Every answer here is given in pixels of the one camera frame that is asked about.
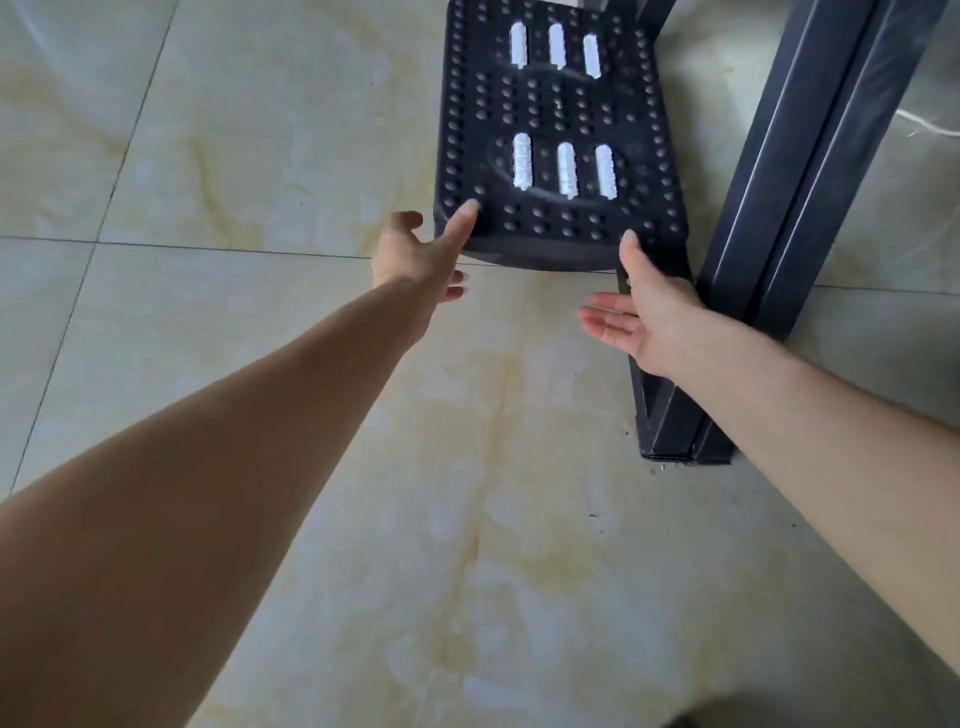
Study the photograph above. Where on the person's right forearm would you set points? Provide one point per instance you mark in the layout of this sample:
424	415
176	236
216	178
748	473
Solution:
840	450

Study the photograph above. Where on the person's left forearm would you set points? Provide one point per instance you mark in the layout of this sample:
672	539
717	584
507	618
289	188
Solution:
187	487

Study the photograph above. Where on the black massage footrest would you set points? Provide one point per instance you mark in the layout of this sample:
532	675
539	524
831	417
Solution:
555	97

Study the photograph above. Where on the black metal desk leg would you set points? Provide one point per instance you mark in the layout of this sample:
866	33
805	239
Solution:
802	165

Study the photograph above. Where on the person's right hand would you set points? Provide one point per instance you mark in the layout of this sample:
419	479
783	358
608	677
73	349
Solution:
660	322

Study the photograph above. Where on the person's left hand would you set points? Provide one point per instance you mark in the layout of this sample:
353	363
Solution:
416	262

